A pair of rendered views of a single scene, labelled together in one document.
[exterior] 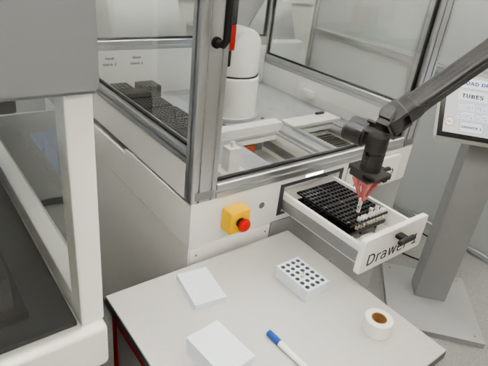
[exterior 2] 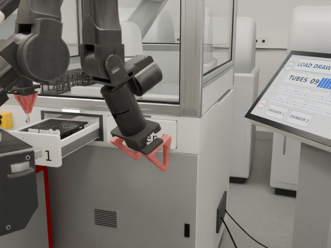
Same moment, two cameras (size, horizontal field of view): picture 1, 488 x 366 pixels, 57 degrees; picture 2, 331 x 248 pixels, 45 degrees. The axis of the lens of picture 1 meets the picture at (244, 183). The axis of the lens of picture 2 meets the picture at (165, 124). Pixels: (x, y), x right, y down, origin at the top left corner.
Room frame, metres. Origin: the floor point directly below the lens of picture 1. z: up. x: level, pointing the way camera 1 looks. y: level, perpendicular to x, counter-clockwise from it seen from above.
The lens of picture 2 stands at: (0.77, -1.83, 1.29)
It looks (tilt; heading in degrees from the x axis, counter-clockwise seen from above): 14 degrees down; 57
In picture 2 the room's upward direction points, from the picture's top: straight up
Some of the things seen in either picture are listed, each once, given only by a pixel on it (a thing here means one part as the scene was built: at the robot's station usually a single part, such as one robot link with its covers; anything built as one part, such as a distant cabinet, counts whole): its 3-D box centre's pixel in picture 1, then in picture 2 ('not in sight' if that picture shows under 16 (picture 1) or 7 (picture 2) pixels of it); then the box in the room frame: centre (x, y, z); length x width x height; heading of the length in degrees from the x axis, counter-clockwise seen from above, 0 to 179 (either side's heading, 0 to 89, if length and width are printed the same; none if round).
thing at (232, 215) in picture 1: (236, 218); (1, 120); (1.09, 0.01, 0.88); 0.07 x 0.05 x 0.07; 130
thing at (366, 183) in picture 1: (363, 184); (27, 100); (1.13, -0.33, 1.02); 0.07 x 0.07 x 0.09; 39
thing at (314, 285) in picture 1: (301, 278); not in sight; (0.98, -0.19, 0.78); 0.12 x 0.08 x 0.04; 41
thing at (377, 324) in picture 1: (377, 324); not in sight; (0.84, -0.37, 0.78); 0.07 x 0.07 x 0.04
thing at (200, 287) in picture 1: (200, 287); not in sight; (0.91, 0.08, 0.77); 0.13 x 0.09 x 0.02; 32
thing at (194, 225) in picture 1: (237, 137); (124, 105); (1.71, 0.05, 0.87); 1.02 x 0.95 x 0.14; 130
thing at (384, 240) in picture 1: (392, 242); (22, 147); (1.07, -0.44, 0.87); 0.29 x 0.02 x 0.11; 130
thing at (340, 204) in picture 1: (339, 210); (54, 134); (1.23, -0.31, 0.87); 0.22 x 0.18 x 0.06; 40
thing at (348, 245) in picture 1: (337, 210); (56, 135); (1.23, -0.30, 0.86); 0.40 x 0.26 x 0.06; 40
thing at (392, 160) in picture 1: (372, 173); (141, 132); (1.52, -0.47, 0.87); 0.29 x 0.02 x 0.11; 130
